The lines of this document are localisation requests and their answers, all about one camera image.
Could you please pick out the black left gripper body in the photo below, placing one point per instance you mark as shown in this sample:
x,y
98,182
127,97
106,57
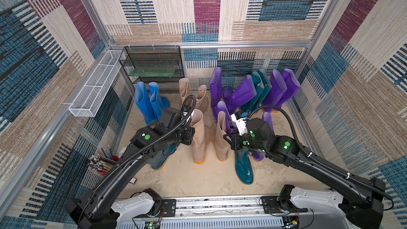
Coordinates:
x,y
185,137

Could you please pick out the short beige boot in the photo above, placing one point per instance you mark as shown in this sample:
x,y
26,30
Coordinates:
x,y
201,137

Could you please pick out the white wire mesh basket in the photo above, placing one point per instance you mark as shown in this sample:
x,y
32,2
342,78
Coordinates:
x,y
91,96

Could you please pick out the purple boot middle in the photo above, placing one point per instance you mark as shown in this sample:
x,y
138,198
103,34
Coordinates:
x,y
230,125

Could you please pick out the aluminium front rail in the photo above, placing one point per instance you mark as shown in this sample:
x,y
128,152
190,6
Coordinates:
x,y
244,212

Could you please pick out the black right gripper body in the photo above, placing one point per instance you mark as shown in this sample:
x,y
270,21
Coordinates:
x,y
232,140

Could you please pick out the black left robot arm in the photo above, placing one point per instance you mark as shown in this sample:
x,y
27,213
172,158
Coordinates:
x,y
99,208

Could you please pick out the short purple boot front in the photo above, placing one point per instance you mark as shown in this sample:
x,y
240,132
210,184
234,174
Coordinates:
x,y
242,94

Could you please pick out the teal boot front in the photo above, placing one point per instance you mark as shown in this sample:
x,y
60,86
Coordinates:
x,y
243,166

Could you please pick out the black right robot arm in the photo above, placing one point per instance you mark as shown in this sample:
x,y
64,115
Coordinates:
x,y
362,198

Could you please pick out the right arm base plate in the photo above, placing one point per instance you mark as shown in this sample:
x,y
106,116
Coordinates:
x,y
277,205

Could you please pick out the bundle of pens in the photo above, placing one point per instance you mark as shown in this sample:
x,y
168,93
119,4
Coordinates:
x,y
102,161

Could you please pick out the blue rain boot upright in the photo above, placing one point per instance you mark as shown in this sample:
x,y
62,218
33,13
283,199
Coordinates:
x,y
142,101

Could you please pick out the beige boot front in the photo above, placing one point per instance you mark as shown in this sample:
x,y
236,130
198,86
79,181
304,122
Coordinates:
x,y
184,90

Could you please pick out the white small box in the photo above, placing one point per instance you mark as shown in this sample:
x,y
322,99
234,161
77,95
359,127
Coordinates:
x,y
133,180

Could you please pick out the green tray on shelf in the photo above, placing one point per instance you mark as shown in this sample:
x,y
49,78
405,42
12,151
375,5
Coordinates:
x,y
153,72

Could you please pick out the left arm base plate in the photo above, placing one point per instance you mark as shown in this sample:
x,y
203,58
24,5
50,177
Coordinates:
x,y
164,208

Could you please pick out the short purple boot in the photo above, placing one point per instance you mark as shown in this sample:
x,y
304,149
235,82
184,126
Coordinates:
x,y
242,94
227,93

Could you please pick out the black wire mesh shelf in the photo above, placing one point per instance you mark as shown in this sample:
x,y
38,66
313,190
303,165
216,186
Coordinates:
x,y
160,64

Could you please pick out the tall purple boot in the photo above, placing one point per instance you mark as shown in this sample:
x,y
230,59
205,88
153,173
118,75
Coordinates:
x,y
279,87
292,84

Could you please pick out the purple boot at back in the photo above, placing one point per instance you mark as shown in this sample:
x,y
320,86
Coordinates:
x,y
216,88

